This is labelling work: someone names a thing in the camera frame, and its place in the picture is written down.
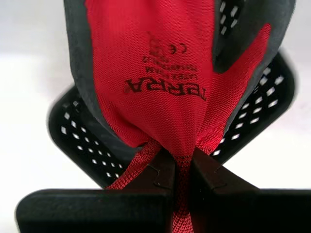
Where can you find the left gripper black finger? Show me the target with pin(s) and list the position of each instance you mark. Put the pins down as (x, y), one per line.
(97, 211)
(243, 211)

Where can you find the red and grey work glove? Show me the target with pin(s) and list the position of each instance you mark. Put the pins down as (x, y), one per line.
(150, 72)

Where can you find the black perforated plastic basket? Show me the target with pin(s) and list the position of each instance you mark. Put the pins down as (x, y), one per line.
(80, 126)

